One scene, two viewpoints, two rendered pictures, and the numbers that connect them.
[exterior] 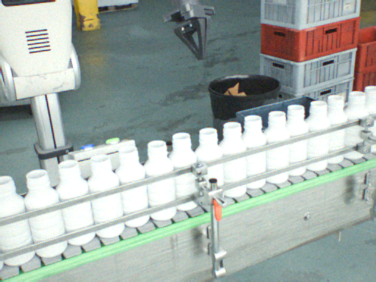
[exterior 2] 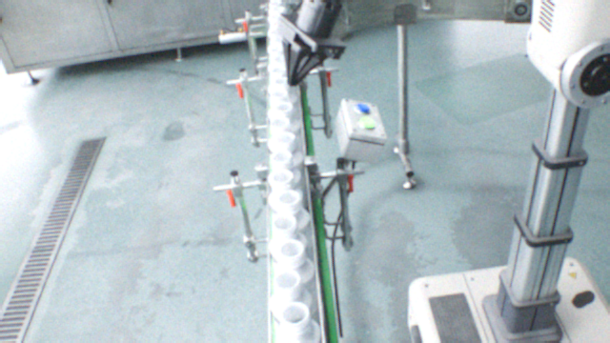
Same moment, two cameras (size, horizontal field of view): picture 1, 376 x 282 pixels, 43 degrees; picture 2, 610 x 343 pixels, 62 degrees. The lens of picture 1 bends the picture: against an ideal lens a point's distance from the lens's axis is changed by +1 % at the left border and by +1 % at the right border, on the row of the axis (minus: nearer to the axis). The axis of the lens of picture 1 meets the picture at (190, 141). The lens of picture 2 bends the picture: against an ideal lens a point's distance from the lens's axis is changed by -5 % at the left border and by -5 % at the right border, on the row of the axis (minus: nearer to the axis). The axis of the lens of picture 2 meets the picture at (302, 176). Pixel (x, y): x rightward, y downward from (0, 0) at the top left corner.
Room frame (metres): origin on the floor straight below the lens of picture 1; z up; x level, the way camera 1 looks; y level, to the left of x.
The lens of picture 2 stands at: (1.31, -0.73, 1.71)
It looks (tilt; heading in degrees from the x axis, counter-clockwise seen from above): 37 degrees down; 117
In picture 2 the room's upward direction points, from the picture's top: 8 degrees counter-clockwise
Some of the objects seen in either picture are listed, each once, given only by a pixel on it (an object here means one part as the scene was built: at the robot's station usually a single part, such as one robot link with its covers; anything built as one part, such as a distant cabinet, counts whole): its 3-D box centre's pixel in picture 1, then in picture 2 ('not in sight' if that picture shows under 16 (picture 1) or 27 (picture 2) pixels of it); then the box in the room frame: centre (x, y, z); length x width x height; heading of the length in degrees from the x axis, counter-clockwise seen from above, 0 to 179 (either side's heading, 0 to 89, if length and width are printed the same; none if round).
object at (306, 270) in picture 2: (294, 140); (297, 286); (1.02, -0.24, 1.08); 0.06 x 0.06 x 0.17
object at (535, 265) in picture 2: not in sight; (532, 273); (1.41, 0.44, 0.49); 0.13 x 0.13 x 0.40; 26
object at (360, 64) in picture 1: (367, 48); not in sight; (3.89, -1.50, 0.55); 0.61 x 0.41 x 0.22; 119
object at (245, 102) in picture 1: (244, 131); not in sight; (2.85, -0.35, 0.32); 0.45 x 0.45 x 0.64
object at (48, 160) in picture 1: (62, 197); (546, 210); (1.41, 0.44, 0.74); 0.11 x 0.11 x 0.40; 26
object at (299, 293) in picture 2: (316, 136); (294, 316); (1.04, -0.30, 1.08); 0.06 x 0.06 x 0.17
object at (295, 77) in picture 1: (307, 64); not in sight; (3.49, -0.91, 0.55); 0.61 x 0.41 x 0.22; 123
